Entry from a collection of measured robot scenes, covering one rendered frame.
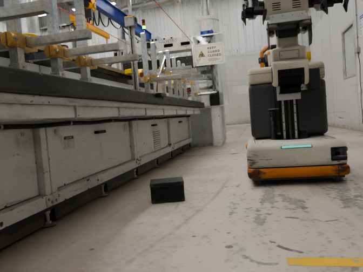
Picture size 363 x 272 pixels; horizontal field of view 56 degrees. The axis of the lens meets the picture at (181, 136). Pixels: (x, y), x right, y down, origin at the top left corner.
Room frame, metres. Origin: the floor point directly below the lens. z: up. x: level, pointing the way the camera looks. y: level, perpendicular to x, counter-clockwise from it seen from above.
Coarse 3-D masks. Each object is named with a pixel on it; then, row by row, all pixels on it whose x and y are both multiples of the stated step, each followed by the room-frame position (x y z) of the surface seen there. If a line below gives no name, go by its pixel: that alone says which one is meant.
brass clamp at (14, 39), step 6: (6, 36) 1.18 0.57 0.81; (12, 36) 1.18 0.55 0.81; (18, 36) 1.21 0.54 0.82; (24, 36) 1.24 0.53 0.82; (6, 42) 1.19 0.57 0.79; (12, 42) 1.18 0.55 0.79; (18, 42) 1.21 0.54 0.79; (24, 42) 1.24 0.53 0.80; (24, 48) 1.24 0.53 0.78; (30, 48) 1.27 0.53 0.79; (36, 48) 1.30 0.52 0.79
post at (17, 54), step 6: (6, 0) 1.21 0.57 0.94; (12, 0) 1.21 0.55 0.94; (18, 0) 1.24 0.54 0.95; (6, 24) 1.21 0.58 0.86; (12, 24) 1.21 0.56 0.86; (18, 24) 1.23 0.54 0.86; (6, 30) 1.22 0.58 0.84; (12, 30) 1.21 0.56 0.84; (18, 30) 1.22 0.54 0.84; (12, 48) 1.21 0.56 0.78; (18, 48) 1.21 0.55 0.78; (12, 54) 1.21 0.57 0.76; (18, 54) 1.21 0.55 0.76; (12, 60) 1.21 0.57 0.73; (18, 60) 1.21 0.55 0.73; (24, 60) 1.24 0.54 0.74
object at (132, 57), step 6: (132, 54) 1.69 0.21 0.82; (96, 60) 1.73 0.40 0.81; (102, 60) 1.72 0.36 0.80; (108, 60) 1.72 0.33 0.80; (114, 60) 1.71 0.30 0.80; (120, 60) 1.70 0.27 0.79; (126, 60) 1.70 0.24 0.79; (132, 60) 1.70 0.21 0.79; (66, 66) 1.77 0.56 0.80; (72, 66) 1.76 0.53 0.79
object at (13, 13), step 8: (40, 0) 0.95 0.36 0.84; (0, 8) 0.98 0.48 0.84; (8, 8) 0.97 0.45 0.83; (16, 8) 0.97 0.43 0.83; (24, 8) 0.96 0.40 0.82; (32, 8) 0.96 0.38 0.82; (40, 8) 0.95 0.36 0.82; (48, 8) 0.97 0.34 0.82; (0, 16) 0.98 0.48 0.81; (8, 16) 0.98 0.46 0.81; (16, 16) 0.98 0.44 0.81; (24, 16) 0.99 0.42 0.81
